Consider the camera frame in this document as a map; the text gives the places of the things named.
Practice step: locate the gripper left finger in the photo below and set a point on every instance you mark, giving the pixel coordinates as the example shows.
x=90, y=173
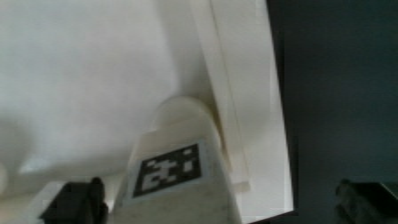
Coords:
x=79, y=206

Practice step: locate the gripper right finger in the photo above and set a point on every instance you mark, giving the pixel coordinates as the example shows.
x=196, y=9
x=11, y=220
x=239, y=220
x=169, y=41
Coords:
x=367, y=202

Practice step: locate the white table leg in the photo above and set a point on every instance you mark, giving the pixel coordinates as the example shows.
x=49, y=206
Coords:
x=177, y=190

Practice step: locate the white square table top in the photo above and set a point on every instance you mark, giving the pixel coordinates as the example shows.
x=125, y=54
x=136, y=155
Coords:
x=100, y=56

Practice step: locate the white U-shaped obstacle fence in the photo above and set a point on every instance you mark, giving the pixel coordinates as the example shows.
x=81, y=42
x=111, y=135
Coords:
x=242, y=22

